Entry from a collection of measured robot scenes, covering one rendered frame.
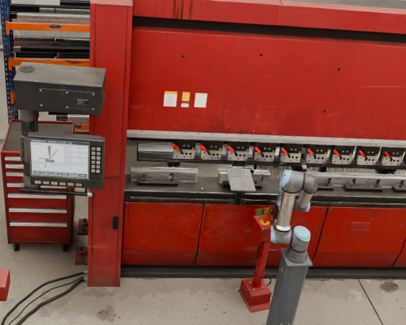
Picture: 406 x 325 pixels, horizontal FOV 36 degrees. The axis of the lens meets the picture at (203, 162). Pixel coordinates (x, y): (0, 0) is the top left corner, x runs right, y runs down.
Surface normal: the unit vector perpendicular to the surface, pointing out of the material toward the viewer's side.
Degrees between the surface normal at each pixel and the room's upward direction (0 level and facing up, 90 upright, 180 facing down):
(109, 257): 90
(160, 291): 0
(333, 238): 90
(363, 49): 90
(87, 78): 1
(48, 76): 1
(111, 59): 90
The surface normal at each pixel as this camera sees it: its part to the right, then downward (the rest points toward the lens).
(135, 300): 0.11, -0.83
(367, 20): 0.11, 0.55
